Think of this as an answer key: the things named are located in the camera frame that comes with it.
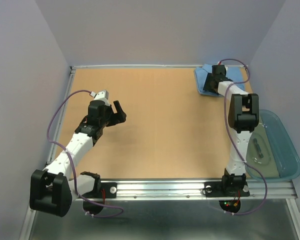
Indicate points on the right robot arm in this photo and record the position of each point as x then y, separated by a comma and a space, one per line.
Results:
241, 119

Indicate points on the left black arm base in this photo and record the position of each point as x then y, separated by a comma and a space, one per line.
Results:
107, 190

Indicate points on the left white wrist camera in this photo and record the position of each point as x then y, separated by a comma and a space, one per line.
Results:
101, 95

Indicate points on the blue long sleeve shirt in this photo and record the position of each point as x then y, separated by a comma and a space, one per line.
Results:
201, 74

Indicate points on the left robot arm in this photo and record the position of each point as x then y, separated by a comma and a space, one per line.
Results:
53, 189

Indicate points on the translucent teal plastic bin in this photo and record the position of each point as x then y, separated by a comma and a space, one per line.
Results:
281, 161

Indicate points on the small object inside bin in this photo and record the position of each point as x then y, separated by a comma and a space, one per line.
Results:
258, 148

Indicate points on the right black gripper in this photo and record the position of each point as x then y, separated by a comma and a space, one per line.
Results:
207, 86

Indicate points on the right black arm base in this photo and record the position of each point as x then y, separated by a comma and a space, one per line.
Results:
230, 196

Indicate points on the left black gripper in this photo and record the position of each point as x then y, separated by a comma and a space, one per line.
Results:
118, 117

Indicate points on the aluminium mounting rail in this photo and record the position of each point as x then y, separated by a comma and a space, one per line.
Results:
173, 210

